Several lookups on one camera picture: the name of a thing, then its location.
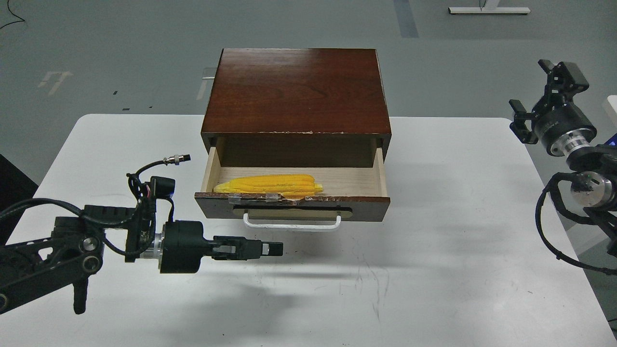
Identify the wooden drawer with white handle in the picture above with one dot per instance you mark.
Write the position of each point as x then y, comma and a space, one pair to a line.
348, 194

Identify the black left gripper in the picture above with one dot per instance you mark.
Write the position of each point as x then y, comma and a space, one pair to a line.
183, 247

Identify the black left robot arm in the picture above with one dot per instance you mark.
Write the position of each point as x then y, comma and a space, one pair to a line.
74, 251

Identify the yellow corn cob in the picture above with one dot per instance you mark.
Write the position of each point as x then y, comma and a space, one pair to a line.
291, 186

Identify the white table leg base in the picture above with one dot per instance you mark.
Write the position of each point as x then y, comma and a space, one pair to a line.
489, 7

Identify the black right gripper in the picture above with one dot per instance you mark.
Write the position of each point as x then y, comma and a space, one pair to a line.
560, 126

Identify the dark wooden cabinet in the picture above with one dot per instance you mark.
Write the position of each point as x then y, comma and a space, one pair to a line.
318, 107

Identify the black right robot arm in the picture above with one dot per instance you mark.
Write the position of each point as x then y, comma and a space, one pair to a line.
594, 187

